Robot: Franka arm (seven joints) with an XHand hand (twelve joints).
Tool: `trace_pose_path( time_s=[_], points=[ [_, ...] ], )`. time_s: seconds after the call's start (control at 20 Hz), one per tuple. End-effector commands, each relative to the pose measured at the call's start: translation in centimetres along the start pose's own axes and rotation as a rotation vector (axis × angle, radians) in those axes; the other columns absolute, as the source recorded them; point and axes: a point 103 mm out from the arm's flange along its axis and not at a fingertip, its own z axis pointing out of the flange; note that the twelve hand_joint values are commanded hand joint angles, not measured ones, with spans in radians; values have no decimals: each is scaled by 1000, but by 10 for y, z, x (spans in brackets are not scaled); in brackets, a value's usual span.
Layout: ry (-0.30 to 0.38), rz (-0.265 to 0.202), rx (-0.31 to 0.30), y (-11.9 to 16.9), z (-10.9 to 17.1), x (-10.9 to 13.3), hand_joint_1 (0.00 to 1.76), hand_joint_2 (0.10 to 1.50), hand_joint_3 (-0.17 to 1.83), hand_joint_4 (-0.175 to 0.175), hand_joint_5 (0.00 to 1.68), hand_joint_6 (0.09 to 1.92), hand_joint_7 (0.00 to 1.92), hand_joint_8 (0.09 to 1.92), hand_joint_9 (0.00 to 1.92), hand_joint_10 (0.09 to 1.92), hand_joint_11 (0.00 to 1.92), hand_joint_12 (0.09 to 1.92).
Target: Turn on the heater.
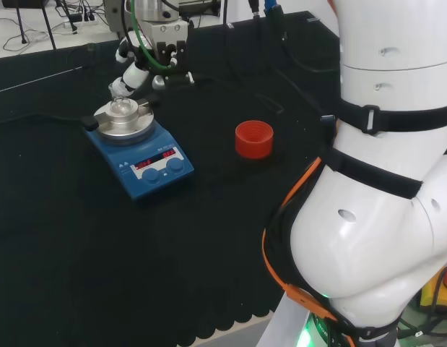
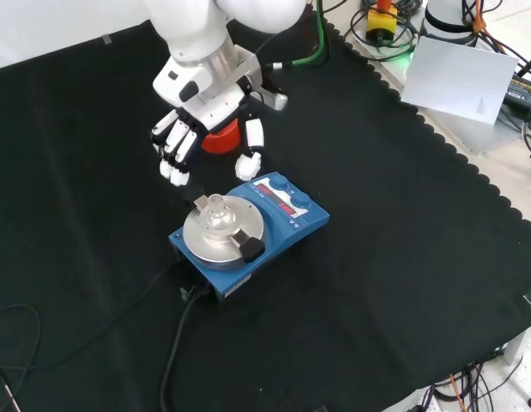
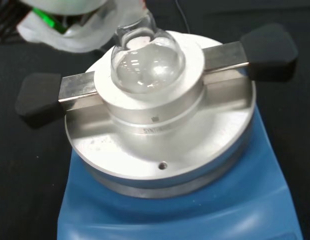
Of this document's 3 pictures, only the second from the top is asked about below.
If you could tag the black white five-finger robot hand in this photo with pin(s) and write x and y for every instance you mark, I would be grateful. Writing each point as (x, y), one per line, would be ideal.
(213, 105)

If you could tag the heater with blue base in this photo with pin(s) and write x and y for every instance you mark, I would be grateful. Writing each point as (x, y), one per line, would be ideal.
(291, 232)

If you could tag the orange ribbed cap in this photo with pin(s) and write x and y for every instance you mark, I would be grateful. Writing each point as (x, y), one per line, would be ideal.
(222, 139)

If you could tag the small round-bottom glass flask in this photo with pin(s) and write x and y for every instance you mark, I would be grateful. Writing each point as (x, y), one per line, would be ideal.
(216, 214)

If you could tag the grey tape piece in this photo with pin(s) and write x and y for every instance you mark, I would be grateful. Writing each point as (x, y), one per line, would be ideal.
(106, 40)

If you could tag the yellow stop button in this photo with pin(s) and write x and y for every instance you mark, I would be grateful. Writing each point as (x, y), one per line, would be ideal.
(381, 21)

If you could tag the black cloth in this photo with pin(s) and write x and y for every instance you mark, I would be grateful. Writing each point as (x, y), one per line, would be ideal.
(376, 257)

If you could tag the white paper sheet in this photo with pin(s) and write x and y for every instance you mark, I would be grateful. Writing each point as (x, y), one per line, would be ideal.
(458, 77)

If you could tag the black power adapter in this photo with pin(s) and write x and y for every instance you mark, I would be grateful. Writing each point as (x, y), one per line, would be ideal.
(522, 92)

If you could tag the metal probe rod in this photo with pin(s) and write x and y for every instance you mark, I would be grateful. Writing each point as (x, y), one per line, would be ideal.
(10, 397)

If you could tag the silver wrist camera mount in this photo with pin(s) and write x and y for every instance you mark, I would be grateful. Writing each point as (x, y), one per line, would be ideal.
(251, 64)

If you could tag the aluminium bench frame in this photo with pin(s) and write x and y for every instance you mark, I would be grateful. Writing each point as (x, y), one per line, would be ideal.
(520, 345)

